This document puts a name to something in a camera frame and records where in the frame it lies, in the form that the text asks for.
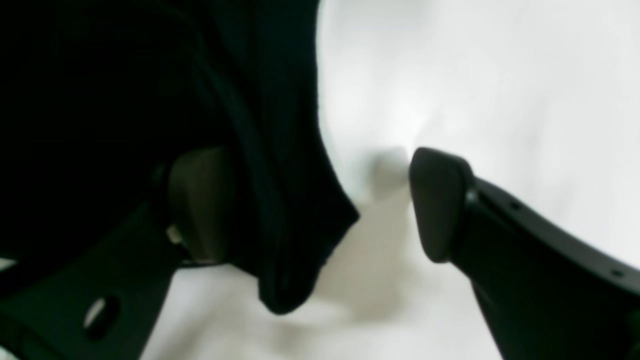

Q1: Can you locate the black t-shirt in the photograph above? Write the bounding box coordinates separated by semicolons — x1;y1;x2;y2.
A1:
1;0;359;315

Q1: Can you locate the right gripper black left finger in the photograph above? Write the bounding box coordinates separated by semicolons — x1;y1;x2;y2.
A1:
1;146;236;360

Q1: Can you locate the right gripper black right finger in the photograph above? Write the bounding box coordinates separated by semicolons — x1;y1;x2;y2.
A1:
409;147;640;360

